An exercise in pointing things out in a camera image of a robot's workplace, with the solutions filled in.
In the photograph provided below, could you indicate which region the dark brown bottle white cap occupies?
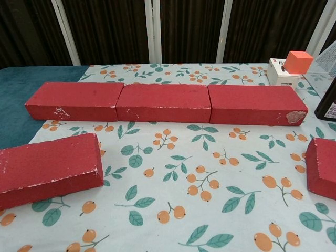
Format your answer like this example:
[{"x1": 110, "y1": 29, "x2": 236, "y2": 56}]
[{"x1": 314, "y1": 76, "x2": 336, "y2": 122}]

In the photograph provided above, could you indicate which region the small white cardboard box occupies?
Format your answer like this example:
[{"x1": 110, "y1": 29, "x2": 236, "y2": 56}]
[{"x1": 267, "y1": 58, "x2": 301, "y2": 87}]

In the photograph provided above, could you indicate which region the orange foam cube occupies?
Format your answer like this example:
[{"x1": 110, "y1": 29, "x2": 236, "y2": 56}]
[{"x1": 284, "y1": 50, "x2": 314, "y2": 76}]

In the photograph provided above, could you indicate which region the white wire mesh basket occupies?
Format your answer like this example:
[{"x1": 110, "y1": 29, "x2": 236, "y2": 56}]
[{"x1": 313, "y1": 39, "x2": 336, "y2": 76}]

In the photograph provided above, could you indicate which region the red brick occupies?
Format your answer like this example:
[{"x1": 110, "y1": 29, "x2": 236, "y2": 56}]
[
  {"x1": 115, "y1": 83, "x2": 212, "y2": 123},
  {"x1": 24, "y1": 81, "x2": 124, "y2": 122},
  {"x1": 207, "y1": 84, "x2": 308, "y2": 127},
  {"x1": 306, "y1": 137, "x2": 336, "y2": 201},
  {"x1": 0, "y1": 132, "x2": 104, "y2": 211}
]

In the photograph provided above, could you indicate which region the floral fruit print tablecloth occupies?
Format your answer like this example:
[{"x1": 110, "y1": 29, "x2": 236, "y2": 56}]
[{"x1": 0, "y1": 62, "x2": 336, "y2": 252}]

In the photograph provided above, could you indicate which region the teal table cover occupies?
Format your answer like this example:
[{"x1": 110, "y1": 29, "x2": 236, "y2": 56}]
[{"x1": 0, "y1": 65, "x2": 90, "y2": 150}]

